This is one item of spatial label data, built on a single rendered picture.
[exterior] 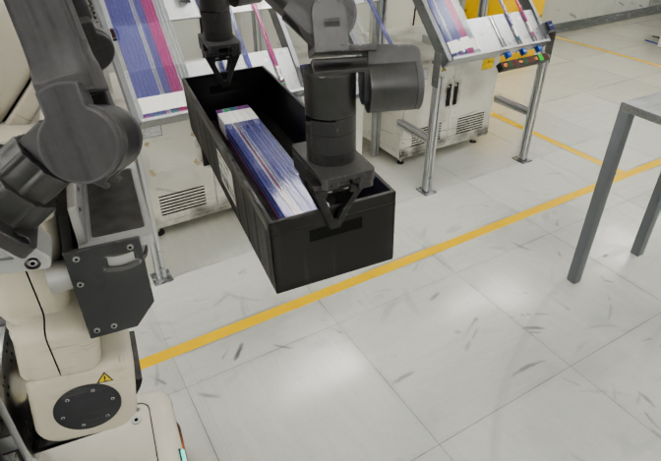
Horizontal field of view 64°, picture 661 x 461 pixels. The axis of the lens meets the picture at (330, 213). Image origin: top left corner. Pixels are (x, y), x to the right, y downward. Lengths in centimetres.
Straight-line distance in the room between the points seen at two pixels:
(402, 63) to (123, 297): 52
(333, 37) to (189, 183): 204
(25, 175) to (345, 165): 33
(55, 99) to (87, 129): 4
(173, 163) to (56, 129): 193
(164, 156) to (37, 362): 163
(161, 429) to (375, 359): 81
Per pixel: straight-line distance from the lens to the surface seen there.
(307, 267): 70
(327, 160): 60
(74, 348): 93
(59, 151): 58
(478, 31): 289
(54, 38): 60
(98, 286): 84
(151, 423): 155
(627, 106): 214
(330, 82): 56
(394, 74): 58
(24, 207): 62
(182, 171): 252
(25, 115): 74
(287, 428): 181
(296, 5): 57
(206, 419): 187
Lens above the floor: 148
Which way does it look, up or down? 33 degrees down
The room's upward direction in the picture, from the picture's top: straight up
